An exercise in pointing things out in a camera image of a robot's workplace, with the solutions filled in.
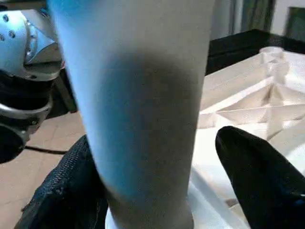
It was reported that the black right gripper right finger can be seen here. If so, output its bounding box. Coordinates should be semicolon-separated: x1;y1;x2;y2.
215;125;305;229

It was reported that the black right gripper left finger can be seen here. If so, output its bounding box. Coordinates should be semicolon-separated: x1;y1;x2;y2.
14;134;111;229

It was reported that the white plastic table leg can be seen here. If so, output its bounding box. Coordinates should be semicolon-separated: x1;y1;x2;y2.
46;0;216;229

